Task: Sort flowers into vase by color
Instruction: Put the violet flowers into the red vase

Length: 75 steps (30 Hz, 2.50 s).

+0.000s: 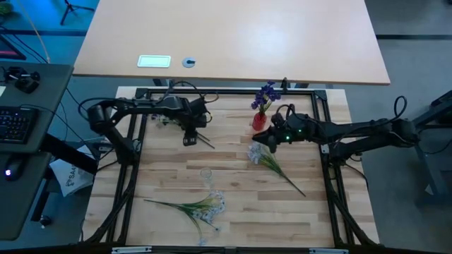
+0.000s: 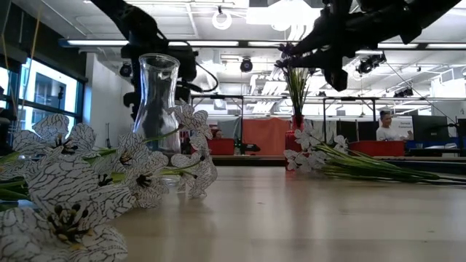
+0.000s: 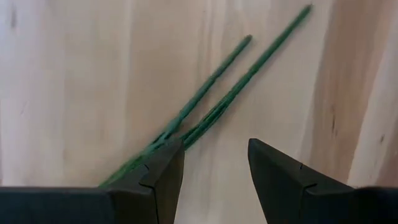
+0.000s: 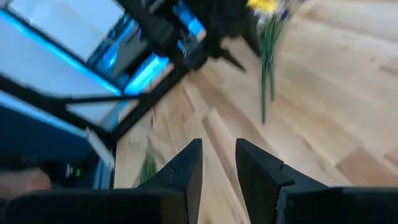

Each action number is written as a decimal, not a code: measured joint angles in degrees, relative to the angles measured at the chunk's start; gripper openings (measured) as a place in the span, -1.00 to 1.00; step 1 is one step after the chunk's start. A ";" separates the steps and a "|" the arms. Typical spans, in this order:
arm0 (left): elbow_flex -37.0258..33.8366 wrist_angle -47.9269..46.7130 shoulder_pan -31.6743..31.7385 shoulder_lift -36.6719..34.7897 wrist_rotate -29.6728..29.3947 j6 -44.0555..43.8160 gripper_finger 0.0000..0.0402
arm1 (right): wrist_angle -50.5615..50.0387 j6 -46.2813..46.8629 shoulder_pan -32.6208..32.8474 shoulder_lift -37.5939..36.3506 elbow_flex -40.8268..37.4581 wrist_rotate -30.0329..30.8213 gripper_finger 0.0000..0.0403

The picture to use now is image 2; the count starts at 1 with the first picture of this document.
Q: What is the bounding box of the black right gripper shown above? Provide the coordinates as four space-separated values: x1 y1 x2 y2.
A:
288 14 368 74

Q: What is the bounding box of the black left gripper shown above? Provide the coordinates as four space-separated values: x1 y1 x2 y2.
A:
120 34 203 119

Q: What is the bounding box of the purple flower bunch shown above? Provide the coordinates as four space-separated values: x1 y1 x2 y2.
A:
274 41 318 118

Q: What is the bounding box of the small-bloom white flower bunch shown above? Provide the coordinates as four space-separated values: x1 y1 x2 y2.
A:
283 119 466 186

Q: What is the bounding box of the clear glass vase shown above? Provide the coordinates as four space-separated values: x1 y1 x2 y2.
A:
132 53 182 156

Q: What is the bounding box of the red ribbed vase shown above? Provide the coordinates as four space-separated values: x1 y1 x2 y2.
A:
284 114 315 172

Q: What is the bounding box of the black tripod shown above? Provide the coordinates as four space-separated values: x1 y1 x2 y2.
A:
104 122 114 149

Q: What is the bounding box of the grey cloth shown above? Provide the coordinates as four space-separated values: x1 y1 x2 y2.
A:
217 116 243 141

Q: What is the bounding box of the black framed window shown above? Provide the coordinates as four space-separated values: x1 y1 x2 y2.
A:
0 54 87 128

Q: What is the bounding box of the orange cloth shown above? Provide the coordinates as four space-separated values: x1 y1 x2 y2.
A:
242 116 291 156

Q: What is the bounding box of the white printed sign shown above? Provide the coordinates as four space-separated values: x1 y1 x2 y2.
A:
391 116 415 141

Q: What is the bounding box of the long red plastic bin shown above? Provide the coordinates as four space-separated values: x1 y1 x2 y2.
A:
348 140 406 158

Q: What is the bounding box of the thin tan stalk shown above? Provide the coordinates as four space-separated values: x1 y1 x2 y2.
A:
17 10 42 121

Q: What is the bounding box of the black computer monitor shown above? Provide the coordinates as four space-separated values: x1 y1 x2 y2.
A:
412 115 450 143

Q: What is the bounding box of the dark bulky object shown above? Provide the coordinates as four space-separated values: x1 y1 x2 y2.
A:
0 85 17 156

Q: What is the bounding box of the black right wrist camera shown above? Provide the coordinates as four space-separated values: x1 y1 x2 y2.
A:
323 67 350 92

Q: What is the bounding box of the black looped cable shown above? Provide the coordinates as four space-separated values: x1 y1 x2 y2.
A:
194 61 220 93

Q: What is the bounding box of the black metal table frame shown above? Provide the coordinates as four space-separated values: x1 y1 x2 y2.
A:
189 93 245 156
322 95 378 143

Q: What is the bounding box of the white ring ceiling fixture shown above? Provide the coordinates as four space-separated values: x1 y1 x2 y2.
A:
212 9 233 31

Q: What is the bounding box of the black table edge rail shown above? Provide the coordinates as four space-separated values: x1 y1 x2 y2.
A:
210 159 466 175

